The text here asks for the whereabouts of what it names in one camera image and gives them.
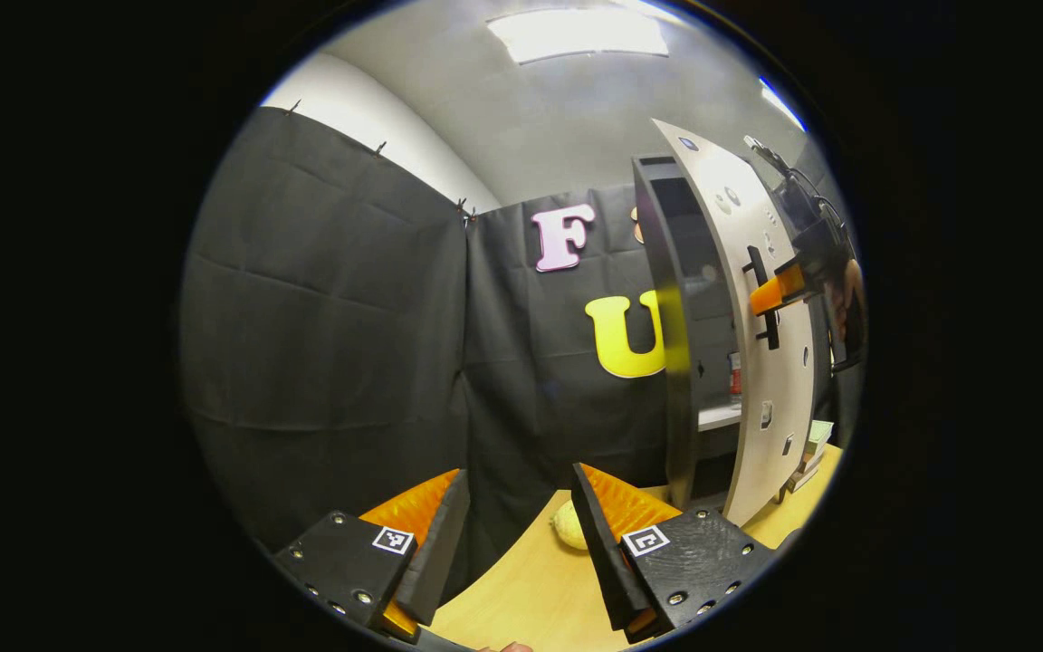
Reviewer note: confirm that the beige cabinet door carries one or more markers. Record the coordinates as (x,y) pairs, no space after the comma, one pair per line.
(775,435)

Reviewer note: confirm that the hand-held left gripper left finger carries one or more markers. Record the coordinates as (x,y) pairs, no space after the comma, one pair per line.
(444,543)

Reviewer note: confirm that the dark grey cabinet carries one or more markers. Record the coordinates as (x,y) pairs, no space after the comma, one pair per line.
(680,426)

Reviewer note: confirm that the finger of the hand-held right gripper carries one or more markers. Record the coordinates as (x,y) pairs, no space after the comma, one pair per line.
(775,292)

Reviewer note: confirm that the yellow round bun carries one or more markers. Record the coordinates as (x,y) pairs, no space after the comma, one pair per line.
(569,527)

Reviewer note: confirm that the large ceiling light panel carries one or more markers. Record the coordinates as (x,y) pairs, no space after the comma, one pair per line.
(576,34)

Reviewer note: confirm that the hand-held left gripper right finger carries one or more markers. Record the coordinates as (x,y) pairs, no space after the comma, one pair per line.
(598,543)

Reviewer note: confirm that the black backdrop cloth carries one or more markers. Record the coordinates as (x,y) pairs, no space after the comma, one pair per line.
(322,344)

